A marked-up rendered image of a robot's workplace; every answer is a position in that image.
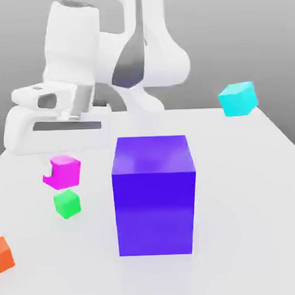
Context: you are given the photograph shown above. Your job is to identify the small green cube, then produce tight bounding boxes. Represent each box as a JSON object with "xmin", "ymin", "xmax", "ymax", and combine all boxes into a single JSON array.
[{"xmin": 53, "ymin": 188, "xmax": 83, "ymax": 220}]

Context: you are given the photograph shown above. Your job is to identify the large purple box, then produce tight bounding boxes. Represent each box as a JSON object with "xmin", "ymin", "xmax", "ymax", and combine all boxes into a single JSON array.
[{"xmin": 110, "ymin": 134, "xmax": 200, "ymax": 258}]

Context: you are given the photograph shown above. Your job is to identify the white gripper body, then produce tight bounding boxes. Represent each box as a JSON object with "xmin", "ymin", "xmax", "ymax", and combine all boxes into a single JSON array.
[{"xmin": 1, "ymin": 101, "xmax": 115, "ymax": 157}]

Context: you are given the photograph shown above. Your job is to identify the small orange cube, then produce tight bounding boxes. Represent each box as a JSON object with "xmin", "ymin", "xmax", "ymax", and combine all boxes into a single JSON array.
[{"xmin": 0, "ymin": 235, "xmax": 17, "ymax": 275}]

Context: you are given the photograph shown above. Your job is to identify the small cyan cube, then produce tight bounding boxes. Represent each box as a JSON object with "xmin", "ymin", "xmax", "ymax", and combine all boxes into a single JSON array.
[{"xmin": 217, "ymin": 80, "xmax": 260, "ymax": 118}]

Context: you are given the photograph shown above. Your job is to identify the small magenta cube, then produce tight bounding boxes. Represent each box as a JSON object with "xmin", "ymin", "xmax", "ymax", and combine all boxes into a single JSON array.
[{"xmin": 41, "ymin": 153, "xmax": 83, "ymax": 192}]

